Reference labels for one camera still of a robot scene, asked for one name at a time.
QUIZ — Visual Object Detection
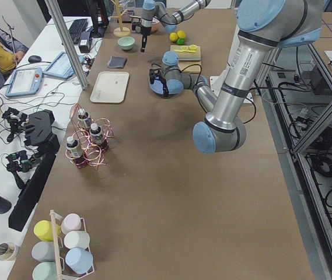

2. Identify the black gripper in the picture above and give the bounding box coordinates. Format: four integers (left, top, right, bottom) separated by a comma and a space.
149, 68, 169, 97
131, 20, 152, 49

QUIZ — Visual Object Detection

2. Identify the blue plate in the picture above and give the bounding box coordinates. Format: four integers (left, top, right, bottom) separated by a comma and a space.
149, 83, 172, 98

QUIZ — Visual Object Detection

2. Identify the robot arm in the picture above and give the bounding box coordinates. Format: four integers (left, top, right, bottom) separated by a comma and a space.
149, 1, 323, 153
132, 0, 211, 53

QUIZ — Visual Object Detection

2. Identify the pink bowl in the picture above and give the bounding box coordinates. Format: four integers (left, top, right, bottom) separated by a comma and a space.
151, 17, 162, 33

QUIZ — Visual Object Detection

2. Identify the green bowl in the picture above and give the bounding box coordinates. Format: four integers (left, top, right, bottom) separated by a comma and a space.
117, 36, 135, 51

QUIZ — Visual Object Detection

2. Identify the wooden mug tree stand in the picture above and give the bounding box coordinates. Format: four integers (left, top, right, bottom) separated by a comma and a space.
111, 0, 131, 38

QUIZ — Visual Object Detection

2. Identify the black framed wooden tray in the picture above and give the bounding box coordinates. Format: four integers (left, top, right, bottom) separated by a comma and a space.
121, 10, 135, 23

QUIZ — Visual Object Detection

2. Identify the yellow lemon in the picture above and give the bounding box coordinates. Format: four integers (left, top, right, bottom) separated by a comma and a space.
177, 30, 186, 39
169, 32, 179, 42

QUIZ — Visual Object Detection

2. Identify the wooden cutting board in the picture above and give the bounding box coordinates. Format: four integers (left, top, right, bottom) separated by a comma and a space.
170, 45, 201, 74

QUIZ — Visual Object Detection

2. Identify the yellow plastic knife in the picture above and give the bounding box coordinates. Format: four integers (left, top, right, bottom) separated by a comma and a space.
173, 49, 197, 53

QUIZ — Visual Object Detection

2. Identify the green lime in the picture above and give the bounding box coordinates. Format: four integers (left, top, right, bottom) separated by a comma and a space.
176, 38, 185, 46

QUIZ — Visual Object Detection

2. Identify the grey folded cloth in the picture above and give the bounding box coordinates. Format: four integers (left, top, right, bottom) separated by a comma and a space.
107, 56, 127, 69

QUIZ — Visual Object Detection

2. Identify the cream rabbit tray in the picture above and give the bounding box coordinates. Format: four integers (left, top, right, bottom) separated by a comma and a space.
90, 71, 130, 104

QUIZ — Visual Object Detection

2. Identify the black keyboard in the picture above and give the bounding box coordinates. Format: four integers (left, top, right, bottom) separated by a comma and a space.
68, 19, 88, 45

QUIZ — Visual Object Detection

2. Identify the bottle with white cap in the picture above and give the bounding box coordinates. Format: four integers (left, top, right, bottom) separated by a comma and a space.
78, 108, 92, 129

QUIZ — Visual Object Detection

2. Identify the blue teach pendant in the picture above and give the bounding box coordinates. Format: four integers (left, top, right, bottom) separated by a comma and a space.
43, 52, 75, 80
5, 67, 43, 97

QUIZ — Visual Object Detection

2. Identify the black computer mouse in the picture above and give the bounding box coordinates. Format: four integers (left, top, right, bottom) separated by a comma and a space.
28, 55, 42, 64

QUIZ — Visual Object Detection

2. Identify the pink cup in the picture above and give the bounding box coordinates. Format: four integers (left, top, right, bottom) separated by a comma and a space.
61, 213, 82, 235

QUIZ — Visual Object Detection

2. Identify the cream cup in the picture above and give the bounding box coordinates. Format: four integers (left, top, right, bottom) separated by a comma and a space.
64, 231, 90, 250

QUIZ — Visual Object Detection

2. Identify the yellow cup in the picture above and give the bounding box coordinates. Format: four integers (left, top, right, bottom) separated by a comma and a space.
33, 220, 54, 242

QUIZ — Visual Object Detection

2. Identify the blue cup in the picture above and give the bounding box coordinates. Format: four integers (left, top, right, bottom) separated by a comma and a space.
65, 247, 93, 274

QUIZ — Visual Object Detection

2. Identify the grey cup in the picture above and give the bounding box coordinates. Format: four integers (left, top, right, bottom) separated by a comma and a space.
32, 241, 55, 262

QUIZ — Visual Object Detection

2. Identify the green cup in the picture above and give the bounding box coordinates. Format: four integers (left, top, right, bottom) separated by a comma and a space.
32, 262, 57, 280

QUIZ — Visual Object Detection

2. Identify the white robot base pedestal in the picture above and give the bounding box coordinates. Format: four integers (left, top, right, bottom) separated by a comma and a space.
209, 34, 256, 104

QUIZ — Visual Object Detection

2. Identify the copper wire bottle rack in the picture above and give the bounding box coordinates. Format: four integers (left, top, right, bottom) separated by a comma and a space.
65, 103, 114, 169

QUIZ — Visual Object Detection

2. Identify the aluminium frame post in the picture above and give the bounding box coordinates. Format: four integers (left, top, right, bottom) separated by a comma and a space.
45, 0, 89, 90

